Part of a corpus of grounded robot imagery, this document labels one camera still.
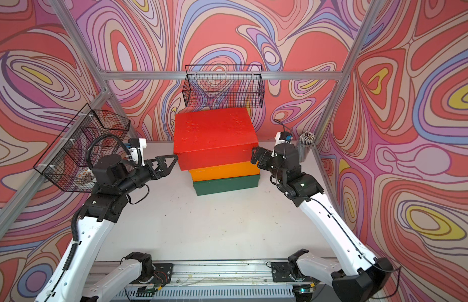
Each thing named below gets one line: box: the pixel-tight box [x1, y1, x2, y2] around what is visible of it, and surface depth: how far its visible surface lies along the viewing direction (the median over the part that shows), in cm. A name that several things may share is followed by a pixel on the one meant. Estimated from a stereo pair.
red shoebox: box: [173, 106, 259, 172], surface depth 78 cm
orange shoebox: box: [188, 161, 262, 182], surface depth 84 cm
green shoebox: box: [193, 174, 261, 196], surface depth 91 cm
